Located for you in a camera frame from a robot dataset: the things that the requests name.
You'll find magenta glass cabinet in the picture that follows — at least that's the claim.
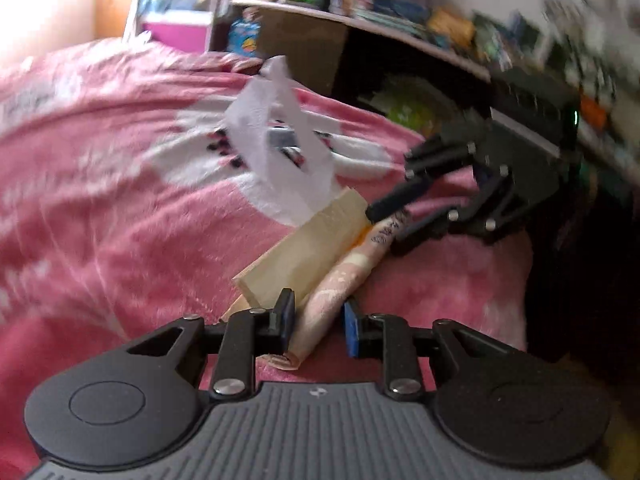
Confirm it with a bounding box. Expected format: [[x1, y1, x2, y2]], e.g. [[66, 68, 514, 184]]
[[124, 0, 219, 53]]

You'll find long wall shelf desk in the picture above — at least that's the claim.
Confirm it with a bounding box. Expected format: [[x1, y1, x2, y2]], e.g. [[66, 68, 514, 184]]
[[230, 0, 640, 187]]

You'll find orange wooden cabinet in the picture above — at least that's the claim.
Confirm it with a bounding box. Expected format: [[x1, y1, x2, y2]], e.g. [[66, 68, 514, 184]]
[[94, 0, 137, 39]]

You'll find blue cartoon package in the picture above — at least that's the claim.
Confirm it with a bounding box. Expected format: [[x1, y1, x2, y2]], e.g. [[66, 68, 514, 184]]
[[228, 8, 260, 58]]

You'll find beige printed shopping bag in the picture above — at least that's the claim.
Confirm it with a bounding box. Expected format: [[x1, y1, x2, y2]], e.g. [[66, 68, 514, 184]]
[[224, 56, 409, 372]]

